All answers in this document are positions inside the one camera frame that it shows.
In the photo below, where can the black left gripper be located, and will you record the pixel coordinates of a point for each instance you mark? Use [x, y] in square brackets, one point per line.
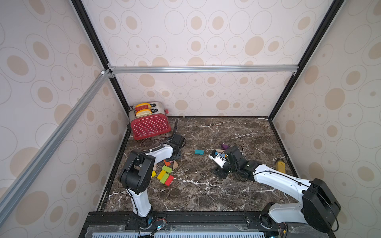
[178, 154]

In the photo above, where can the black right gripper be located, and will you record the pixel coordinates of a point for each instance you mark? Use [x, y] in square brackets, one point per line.
[224, 166]

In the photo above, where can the orange-red rectangular block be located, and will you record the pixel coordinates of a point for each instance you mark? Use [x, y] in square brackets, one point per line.
[167, 163]

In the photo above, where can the lime green block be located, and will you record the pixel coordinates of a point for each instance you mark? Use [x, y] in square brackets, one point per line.
[164, 178]
[167, 169]

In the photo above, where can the teal rectangular block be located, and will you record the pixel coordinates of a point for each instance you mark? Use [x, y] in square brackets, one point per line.
[199, 152]

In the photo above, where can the red rectangular block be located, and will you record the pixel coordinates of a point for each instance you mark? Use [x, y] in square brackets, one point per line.
[169, 180]

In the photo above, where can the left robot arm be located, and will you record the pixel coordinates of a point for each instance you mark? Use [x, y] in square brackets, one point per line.
[136, 173]

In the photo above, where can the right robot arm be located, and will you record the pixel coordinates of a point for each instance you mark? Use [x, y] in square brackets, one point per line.
[316, 205]

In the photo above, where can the natural wood triangular block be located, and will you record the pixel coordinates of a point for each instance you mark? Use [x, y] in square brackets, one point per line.
[175, 165]

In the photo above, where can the yellow rectangular block lower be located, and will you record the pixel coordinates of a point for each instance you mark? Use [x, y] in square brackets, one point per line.
[161, 175]

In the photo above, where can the red polka dot toy toaster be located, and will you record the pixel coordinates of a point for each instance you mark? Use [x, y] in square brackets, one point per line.
[149, 126]

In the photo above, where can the yellow toy bottle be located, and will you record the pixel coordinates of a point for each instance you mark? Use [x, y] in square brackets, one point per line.
[280, 166]

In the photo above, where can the toy bread slice front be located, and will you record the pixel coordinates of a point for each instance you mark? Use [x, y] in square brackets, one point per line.
[143, 113]

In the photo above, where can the toy bread slice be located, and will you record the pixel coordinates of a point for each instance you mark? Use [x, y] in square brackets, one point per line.
[145, 106]
[143, 113]

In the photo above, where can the toy bread slice rear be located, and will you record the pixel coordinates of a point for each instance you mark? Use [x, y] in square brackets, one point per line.
[145, 106]

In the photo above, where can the silver aluminium rail back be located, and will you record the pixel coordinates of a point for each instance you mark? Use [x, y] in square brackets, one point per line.
[202, 69]

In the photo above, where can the silver aluminium rail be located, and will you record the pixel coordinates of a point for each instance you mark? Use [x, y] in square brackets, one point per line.
[30, 173]
[202, 69]

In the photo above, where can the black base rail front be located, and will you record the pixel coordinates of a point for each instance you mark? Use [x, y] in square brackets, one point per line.
[192, 225]

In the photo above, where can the black corner frame post left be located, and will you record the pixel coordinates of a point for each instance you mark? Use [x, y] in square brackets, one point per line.
[99, 49]

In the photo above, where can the black corner frame post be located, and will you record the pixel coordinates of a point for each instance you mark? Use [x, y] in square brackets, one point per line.
[99, 49]
[319, 34]

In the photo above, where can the silver aluminium rail left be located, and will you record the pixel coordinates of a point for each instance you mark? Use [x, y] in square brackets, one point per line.
[30, 173]

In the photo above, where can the black corner frame post right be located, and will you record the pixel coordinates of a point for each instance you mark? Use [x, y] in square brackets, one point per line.
[319, 34]

